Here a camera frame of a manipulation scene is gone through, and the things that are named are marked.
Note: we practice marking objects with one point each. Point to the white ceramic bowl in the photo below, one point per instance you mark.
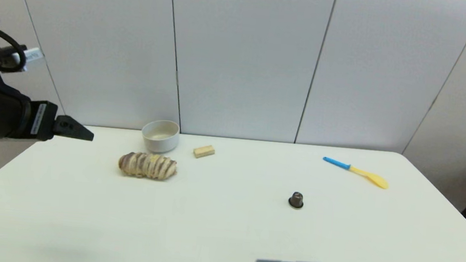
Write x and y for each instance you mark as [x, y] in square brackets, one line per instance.
[160, 139]

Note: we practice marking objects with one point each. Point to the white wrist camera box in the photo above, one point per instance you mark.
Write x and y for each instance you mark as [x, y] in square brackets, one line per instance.
[32, 56]

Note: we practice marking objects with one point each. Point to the dark brown coffee capsule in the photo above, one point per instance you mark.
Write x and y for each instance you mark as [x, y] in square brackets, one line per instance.
[295, 200]

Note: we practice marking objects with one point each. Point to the twisted brown long bread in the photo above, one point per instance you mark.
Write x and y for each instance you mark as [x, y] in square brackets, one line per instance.
[147, 165]

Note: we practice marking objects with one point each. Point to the small tan wafer block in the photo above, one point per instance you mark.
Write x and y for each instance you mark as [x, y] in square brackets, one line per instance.
[204, 151]

